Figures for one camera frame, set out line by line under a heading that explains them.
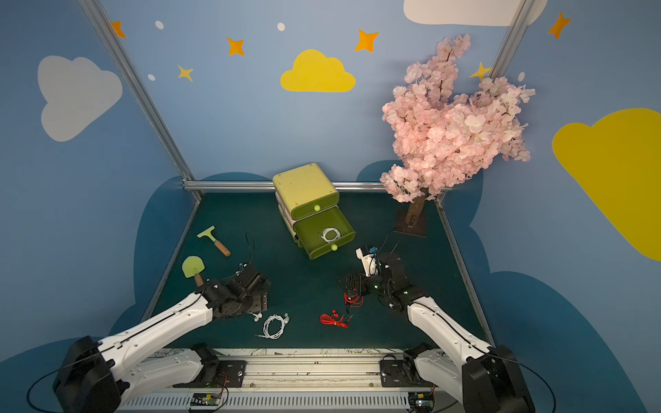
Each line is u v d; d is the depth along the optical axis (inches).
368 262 29.4
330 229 39.0
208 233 41.0
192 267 38.3
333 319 33.1
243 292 24.7
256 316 33.3
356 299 34.8
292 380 29.0
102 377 15.2
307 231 37.7
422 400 28.6
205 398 28.3
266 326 32.6
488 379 15.9
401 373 29.3
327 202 37.5
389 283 25.3
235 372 29.5
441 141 25.1
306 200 35.7
